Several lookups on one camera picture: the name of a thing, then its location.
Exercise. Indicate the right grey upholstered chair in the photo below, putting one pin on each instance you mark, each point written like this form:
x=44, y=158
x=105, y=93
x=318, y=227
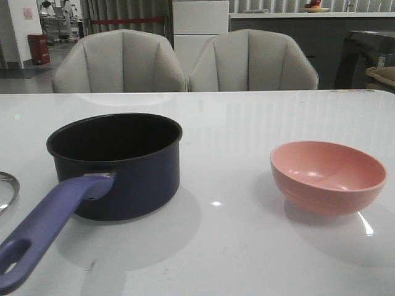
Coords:
x=252, y=60

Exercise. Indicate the dark blue saucepan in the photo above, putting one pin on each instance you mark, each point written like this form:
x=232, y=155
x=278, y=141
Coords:
x=110, y=167

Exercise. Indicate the grey upholstered chair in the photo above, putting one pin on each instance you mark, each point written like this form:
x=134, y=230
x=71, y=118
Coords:
x=120, y=61
x=252, y=60

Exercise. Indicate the left grey upholstered chair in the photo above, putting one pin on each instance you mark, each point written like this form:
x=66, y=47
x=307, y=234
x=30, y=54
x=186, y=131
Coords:
x=120, y=61

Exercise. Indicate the white cabinet column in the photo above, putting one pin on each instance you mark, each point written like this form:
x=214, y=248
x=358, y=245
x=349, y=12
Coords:
x=194, y=22

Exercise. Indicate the fruit plate on counter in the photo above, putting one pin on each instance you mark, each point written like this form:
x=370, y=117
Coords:
x=313, y=7

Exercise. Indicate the grey curtain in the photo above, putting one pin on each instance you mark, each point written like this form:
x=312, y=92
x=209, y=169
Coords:
x=128, y=9

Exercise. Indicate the red barrier belt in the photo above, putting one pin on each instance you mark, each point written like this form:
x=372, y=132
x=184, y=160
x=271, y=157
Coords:
x=127, y=21

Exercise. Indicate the pink plastic bowl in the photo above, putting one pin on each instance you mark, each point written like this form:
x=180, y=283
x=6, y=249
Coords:
x=327, y=178

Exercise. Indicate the beige cushion at right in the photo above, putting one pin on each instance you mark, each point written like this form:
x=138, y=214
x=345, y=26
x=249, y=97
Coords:
x=381, y=78

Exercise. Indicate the red waste bin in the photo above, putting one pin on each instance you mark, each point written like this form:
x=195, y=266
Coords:
x=38, y=49

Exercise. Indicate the grey kitchen counter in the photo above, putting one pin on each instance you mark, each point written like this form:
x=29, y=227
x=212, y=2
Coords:
x=320, y=35

